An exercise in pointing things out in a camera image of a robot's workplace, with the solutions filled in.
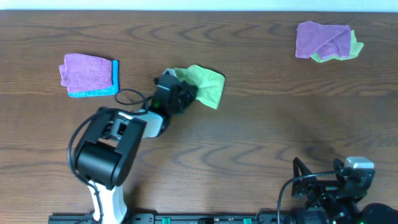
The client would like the light green cloth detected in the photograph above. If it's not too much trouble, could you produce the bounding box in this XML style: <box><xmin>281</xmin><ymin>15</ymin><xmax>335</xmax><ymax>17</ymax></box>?
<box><xmin>174</xmin><ymin>65</ymin><xmax>225</xmax><ymax>110</ymax></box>

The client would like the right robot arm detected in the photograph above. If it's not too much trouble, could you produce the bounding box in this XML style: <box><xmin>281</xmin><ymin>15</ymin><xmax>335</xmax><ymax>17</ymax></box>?
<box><xmin>285</xmin><ymin>157</ymin><xmax>397</xmax><ymax>224</ymax></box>

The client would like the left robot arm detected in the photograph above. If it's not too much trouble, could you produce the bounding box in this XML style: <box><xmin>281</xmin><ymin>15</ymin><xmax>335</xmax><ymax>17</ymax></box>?
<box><xmin>67</xmin><ymin>81</ymin><xmax>198</xmax><ymax>223</ymax></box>

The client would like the folded blue cloth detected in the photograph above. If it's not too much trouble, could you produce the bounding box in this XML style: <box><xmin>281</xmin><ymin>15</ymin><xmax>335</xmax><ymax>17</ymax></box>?
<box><xmin>68</xmin><ymin>60</ymin><xmax>119</xmax><ymax>98</ymax></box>

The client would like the folded pink cloth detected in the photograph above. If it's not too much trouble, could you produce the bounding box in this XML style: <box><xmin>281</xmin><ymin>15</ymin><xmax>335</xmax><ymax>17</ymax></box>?
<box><xmin>59</xmin><ymin>54</ymin><xmax>113</xmax><ymax>93</ymax></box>

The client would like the crumpled green cloth under purple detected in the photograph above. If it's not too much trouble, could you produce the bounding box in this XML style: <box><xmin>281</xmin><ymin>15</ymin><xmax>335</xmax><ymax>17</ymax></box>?
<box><xmin>311</xmin><ymin>30</ymin><xmax>364</xmax><ymax>63</ymax></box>

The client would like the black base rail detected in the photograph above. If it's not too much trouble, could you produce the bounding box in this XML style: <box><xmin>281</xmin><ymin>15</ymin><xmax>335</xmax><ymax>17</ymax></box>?
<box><xmin>48</xmin><ymin>212</ymin><xmax>299</xmax><ymax>224</ymax></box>

